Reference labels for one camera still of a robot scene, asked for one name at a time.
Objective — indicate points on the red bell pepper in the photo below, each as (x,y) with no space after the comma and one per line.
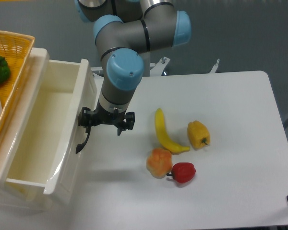
(182,172)

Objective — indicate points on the white drawer cabinet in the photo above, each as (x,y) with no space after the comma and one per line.
(16,192)

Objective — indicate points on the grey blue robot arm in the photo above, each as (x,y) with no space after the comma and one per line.
(123,30)

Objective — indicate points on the yellow bell pepper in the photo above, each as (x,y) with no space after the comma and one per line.
(198,134)

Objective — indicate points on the yellow banana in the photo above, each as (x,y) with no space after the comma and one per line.
(163,137)

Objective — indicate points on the orange bread roll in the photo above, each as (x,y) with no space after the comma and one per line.
(159,162)

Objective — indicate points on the yellow woven basket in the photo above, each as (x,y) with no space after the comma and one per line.
(16,49)

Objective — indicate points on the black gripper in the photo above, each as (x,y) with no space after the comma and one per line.
(122,121)

